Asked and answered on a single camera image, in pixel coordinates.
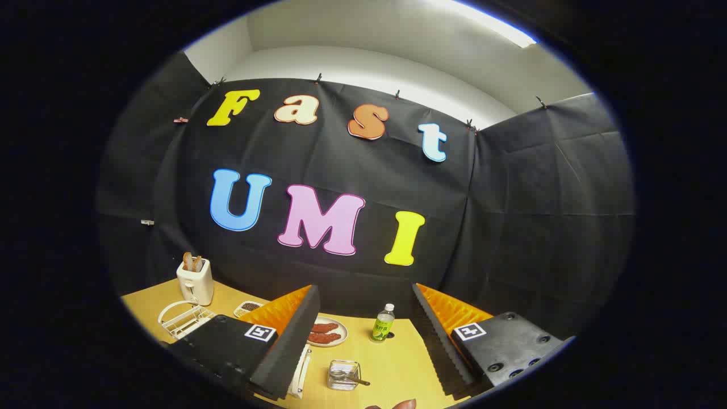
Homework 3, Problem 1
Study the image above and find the metal spoon with dark handle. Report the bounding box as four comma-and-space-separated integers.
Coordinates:
331, 369, 371, 387

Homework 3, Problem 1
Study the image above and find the white toaster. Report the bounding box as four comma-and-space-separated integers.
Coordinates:
176, 257, 215, 306

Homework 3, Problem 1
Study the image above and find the beige plate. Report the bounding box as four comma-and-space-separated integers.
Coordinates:
307, 316, 349, 347

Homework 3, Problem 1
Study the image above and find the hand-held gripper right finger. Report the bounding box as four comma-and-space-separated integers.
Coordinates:
411, 282, 575, 399

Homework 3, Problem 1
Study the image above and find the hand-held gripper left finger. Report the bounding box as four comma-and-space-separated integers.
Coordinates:
167, 284, 321, 400

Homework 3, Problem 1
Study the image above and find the green label drink bottle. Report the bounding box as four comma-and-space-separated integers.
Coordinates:
371, 303, 396, 343

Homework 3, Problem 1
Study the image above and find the silver wire basket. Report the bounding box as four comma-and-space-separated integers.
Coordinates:
327, 360, 362, 391

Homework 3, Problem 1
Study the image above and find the white wire dish rack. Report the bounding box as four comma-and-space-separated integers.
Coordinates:
158, 300, 312, 398

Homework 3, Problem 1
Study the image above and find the black backdrop cloth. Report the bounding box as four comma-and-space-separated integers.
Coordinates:
97, 51, 636, 341

